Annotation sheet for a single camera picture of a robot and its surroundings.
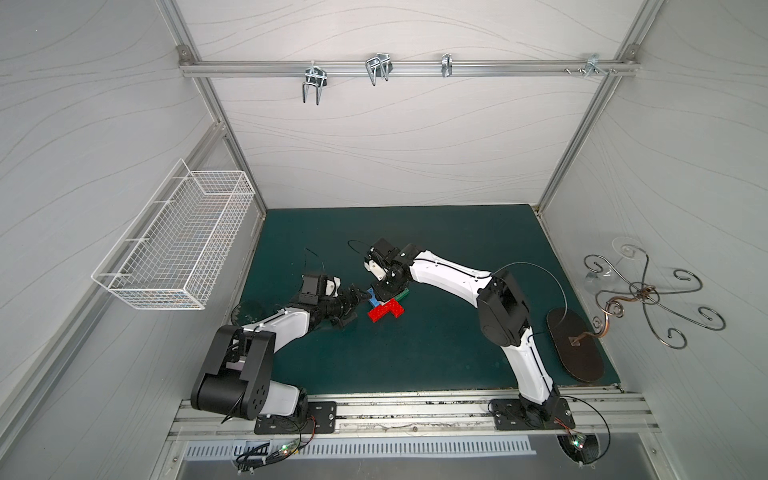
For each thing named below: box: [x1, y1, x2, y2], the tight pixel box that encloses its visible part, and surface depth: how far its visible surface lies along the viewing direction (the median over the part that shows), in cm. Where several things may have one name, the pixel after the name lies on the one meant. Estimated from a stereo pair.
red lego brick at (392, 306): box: [376, 298, 405, 322], surface depth 90 cm
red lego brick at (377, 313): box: [367, 298, 399, 323], surface depth 90 cm
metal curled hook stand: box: [570, 245, 725, 350], surface depth 64 cm
